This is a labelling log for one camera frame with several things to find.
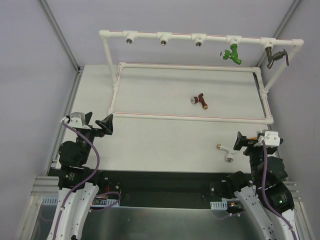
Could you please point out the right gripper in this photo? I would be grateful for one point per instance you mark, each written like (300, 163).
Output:
(249, 144)

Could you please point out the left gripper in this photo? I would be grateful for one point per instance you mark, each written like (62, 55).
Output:
(93, 127)

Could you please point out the white water faucet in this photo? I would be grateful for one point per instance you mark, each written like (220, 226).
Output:
(229, 153)

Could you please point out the white PVC pipe frame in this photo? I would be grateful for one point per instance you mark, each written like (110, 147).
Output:
(292, 46)

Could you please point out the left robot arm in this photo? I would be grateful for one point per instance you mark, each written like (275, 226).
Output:
(78, 176)

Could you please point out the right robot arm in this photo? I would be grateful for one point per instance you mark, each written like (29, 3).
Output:
(265, 197)

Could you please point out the brown water faucet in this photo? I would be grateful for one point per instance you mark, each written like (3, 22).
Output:
(199, 99)

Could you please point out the green water faucet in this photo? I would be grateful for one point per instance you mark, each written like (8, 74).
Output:
(231, 54)

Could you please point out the dark grey lever faucet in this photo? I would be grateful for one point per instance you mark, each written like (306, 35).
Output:
(273, 57)

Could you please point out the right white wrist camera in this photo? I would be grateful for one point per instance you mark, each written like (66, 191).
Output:
(270, 139)

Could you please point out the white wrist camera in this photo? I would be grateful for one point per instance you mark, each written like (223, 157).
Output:
(76, 120)
(270, 139)

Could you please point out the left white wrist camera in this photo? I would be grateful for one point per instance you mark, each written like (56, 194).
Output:
(76, 120)

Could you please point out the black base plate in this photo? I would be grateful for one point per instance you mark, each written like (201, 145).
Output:
(178, 190)

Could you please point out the right white cable duct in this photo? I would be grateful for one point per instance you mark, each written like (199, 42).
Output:
(219, 205)

